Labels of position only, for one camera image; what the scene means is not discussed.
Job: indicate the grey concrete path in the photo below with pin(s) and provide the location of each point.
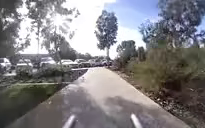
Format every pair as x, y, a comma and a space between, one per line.
100, 90

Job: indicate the tall slender tree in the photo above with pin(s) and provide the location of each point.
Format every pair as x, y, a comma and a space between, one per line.
106, 31

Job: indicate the row of parked cars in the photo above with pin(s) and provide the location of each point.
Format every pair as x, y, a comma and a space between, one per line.
46, 62

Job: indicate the low green hedge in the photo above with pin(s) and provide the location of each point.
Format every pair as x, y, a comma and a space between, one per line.
46, 74

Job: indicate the thin sunlit tree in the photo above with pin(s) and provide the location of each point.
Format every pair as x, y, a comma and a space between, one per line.
53, 30

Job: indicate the green bushes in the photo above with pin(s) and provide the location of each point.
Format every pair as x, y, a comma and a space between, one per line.
163, 65

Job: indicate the robot's own part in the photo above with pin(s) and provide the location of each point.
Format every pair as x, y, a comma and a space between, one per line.
69, 122
136, 121

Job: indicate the large leafy tree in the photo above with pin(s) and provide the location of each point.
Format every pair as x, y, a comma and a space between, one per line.
180, 20

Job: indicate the mulch bed with leaves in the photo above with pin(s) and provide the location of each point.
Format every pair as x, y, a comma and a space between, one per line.
183, 103

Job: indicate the green grass strip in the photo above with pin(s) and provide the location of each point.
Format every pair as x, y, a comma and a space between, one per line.
13, 100

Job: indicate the dark shady tree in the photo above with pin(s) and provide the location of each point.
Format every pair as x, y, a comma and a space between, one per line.
3, 26

